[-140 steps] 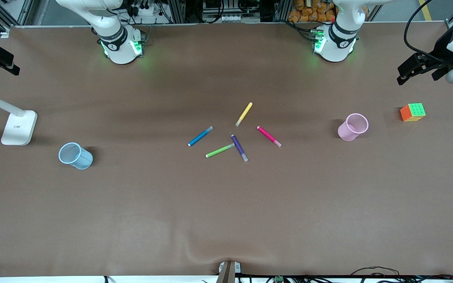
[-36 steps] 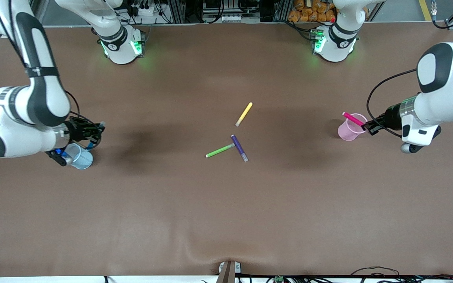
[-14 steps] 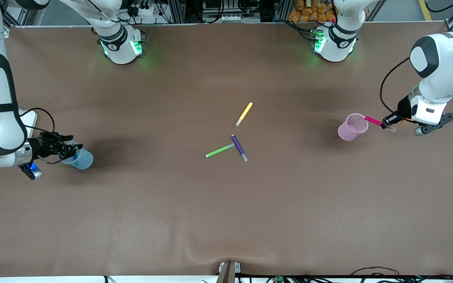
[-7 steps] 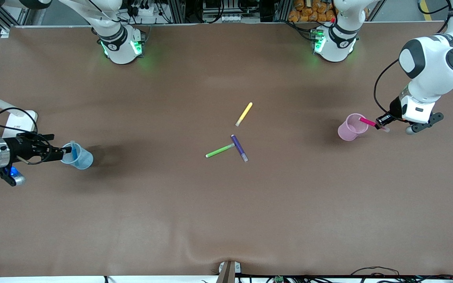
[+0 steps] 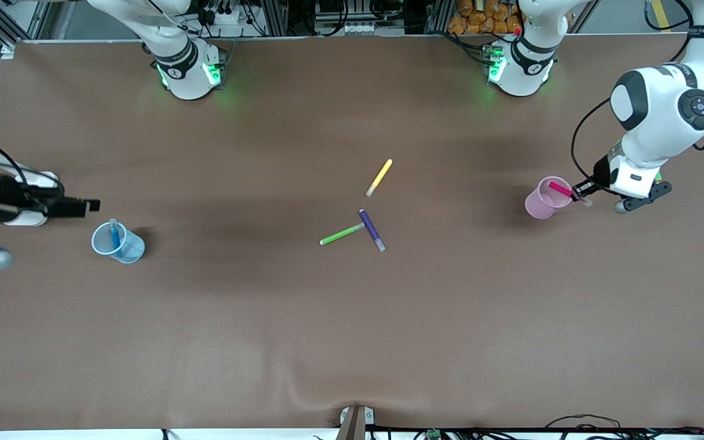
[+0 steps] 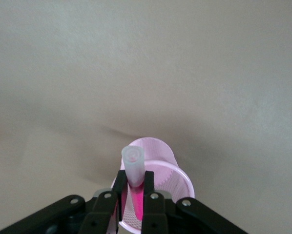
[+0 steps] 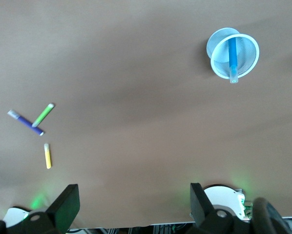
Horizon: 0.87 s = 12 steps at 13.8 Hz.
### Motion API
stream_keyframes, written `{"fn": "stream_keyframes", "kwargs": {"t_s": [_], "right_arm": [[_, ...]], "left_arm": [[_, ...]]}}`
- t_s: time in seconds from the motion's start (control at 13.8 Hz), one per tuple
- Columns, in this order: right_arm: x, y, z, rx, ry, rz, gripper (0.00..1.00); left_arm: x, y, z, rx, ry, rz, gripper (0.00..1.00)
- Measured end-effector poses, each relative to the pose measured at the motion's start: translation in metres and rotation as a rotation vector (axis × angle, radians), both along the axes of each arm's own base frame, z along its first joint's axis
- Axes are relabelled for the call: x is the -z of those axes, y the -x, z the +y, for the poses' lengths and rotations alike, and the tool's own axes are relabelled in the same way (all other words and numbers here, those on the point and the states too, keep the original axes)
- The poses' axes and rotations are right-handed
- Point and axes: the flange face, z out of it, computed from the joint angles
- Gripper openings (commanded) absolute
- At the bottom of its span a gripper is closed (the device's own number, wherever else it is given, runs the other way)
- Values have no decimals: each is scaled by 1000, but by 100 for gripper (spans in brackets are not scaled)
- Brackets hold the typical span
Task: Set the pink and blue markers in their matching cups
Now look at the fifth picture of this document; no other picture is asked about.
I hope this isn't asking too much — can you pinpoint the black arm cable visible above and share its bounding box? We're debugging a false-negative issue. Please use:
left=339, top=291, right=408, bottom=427
left=0, top=134, right=62, bottom=202
left=570, top=0, right=695, bottom=184

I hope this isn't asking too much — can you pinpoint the blue plastic cup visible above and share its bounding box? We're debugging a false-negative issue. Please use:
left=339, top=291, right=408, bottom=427
left=90, top=220, right=145, bottom=265

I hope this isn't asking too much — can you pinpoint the green marker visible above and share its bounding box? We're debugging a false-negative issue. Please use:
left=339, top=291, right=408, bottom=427
left=319, top=222, right=366, bottom=246

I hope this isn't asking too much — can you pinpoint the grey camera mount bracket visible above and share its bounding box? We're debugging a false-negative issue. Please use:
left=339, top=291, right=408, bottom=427
left=335, top=405, right=375, bottom=440

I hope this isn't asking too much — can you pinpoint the pink marker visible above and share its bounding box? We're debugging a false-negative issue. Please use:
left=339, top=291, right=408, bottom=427
left=548, top=181, right=593, bottom=207

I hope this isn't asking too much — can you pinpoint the orange snack bags pile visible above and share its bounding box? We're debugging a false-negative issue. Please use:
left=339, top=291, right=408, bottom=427
left=448, top=0, right=524, bottom=35

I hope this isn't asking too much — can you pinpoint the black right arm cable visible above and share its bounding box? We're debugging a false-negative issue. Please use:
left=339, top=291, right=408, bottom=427
left=0, top=134, right=62, bottom=202

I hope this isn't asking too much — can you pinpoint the yellow marker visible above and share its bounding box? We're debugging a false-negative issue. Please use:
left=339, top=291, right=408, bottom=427
left=365, top=159, right=394, bottom=197

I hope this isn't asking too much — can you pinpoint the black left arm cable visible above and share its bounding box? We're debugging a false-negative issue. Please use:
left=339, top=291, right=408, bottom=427
left=570, top=0, right=695, bottom=184

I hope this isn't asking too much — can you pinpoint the brown table mat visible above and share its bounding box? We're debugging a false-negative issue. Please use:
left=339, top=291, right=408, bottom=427
left=0, top=34, right=704, bottom=431

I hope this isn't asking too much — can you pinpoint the black looped floor cable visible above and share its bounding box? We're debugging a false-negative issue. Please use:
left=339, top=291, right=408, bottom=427
left=544, top=414, right=622, bottom=431

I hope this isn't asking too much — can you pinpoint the aluminium frame bar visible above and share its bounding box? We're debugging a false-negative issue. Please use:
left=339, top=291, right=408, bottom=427
left=0, top=0, right=53, bottom=40

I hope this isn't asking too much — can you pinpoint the purple marker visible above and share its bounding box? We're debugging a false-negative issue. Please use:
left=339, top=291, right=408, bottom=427
left=359, top=209, right=386, bottom=252

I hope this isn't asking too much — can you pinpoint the pink plastic cup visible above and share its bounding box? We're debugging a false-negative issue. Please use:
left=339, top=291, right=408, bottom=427
left=524, top=176, right=573, bottom=220

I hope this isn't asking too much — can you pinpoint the white power strip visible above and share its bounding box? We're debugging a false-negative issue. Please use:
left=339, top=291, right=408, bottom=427
left=211, top=7, right=249, bottom=25

